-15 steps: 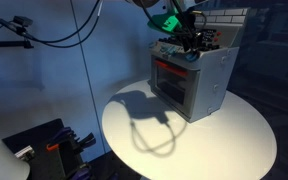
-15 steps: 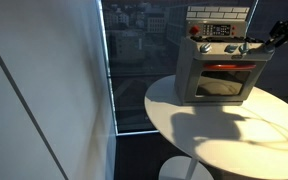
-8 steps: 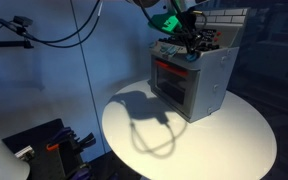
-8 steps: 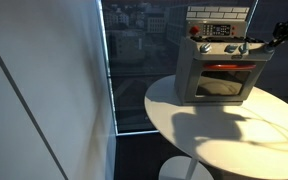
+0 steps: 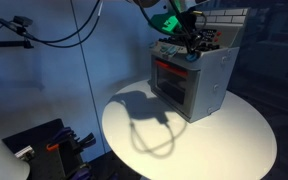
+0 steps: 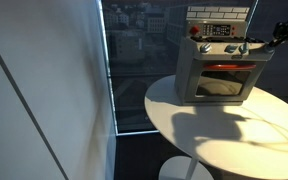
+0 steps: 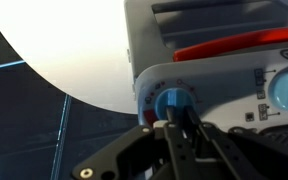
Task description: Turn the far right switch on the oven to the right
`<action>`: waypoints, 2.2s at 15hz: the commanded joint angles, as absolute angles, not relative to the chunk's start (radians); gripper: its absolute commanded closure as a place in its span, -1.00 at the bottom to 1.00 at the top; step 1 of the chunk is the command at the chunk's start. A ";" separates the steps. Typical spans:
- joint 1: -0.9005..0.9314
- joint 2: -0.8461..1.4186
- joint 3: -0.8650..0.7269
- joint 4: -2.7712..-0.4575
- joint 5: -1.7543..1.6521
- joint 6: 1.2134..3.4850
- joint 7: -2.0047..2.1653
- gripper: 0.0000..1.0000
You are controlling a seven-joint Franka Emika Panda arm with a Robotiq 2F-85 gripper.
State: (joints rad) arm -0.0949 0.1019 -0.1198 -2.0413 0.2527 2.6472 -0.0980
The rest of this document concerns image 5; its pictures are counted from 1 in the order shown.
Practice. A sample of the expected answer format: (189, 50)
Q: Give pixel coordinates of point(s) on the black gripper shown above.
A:
(190, 25)

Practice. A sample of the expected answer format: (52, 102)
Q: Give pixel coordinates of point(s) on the blue oven knob with red mark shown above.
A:
(191, 57)

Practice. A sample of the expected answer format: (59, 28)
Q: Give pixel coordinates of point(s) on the red round oven button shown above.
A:
(218, 33)
(215, 39)

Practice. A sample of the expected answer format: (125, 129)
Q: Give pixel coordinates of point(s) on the grey toy oven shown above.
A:
(207, 76)

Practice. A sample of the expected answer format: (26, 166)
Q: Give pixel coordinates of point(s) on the white round table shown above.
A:
(200, 146)

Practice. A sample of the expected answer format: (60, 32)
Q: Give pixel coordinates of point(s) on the blue clamp with orange tip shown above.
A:
(60, 136)

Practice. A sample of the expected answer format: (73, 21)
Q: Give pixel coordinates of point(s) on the dark purple clamp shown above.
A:
(80, 173)

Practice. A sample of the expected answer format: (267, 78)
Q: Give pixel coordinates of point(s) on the black equipment with orange part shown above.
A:
(44, 156)

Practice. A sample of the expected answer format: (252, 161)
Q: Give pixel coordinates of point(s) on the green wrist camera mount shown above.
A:
(166, 23)

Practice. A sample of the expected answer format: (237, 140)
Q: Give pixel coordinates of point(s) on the black camera on stand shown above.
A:
(23, 20)

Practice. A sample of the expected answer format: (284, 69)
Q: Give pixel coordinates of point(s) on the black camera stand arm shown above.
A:
(7, 44)

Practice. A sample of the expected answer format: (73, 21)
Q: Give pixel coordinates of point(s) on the silver aluminium rail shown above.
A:
(24, 152)

